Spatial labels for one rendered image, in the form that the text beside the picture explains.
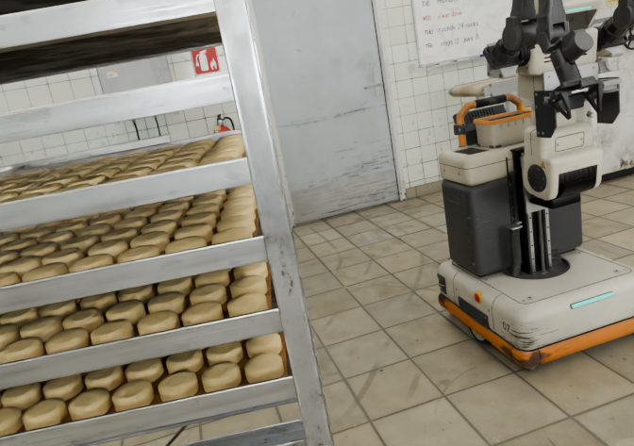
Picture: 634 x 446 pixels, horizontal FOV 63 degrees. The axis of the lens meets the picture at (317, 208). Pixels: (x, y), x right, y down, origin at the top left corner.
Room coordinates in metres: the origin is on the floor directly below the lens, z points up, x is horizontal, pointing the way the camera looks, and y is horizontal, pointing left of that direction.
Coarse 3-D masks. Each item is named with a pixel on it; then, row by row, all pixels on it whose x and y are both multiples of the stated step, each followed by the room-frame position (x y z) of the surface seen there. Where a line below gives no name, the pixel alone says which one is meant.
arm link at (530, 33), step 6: (522, 24) 1.68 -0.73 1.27; (528, 24) 1.68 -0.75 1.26; (534, 24) 1.68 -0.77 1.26; (528, 30) 1.66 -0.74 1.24; (534, 30) 1.67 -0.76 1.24; (528, 36) 1.66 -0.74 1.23; (534, 36) 1.67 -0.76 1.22; (528, 42) 1.67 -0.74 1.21; (534, 42) 1.68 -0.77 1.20; (534, 48) 1.70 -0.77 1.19
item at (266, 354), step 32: (192, 352) 0.68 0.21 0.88; (224, 352) 0.66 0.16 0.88; (256, 352) 0.65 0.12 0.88; (32, 384) 0.67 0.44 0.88; (64, 384) 0.65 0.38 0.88; (96, 384) 0.64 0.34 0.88; (128, 384) 0.62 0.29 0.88; (160, 384) 0.60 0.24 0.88; (192, 384) 0.60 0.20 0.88; (224, 384) 0.59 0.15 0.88; (0, 416) 0.60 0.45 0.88; (32, 416) 0.58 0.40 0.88; (64, 416) 0.60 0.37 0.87
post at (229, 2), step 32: (224, 0) 0.53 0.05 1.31; (224, 32) 0.53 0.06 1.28; (256, 64) 0.53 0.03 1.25; (256, 96) 0.53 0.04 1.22; (256, 128) 0.53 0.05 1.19; (256, 160) 0.53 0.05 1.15; (256, 192) 0.53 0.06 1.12; (288, 224) 0.53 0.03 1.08; (288, 256) 0.53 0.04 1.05; (288, 288) 0.53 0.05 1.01; (288, 320) 0.53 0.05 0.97; (288, 352) 0.53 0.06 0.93; (320, 384) 0.53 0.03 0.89; (320, 416) 0.53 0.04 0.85
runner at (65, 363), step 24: (264, 312) 0.56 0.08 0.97; (144, 336) 0.55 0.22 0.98; (168, 336) 0.55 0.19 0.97; (192, 336) 0.55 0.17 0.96; (216, 336) 0.56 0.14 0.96; (240, 336) 0.56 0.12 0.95; (24, 360) 0.55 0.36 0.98; (48, 360) 0.55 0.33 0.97; (72, 360) 0.55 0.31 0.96; (96, 360) 0.55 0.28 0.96; (120, 360) 0.55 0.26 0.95; (0, 384) 0.54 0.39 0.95; (24, 384) 0.54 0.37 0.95
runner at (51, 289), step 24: (240, 240) 0.56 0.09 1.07; (120, 264) 0.55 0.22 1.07; (144, 264) 0.55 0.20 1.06; (168, 264) 0.55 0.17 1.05; (192, 264) 0.56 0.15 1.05; (216, 264) 0.56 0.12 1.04; (240, 264) 0.56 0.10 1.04; (0, 288) 0.55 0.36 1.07; (24, 288) 0.55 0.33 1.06; (48, 288) 0.55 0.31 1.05; (72, 288) 0.55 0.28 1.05; (96, 288) 0.55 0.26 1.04; (120, 288) 0.55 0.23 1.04; (0, 312) 0.54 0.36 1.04
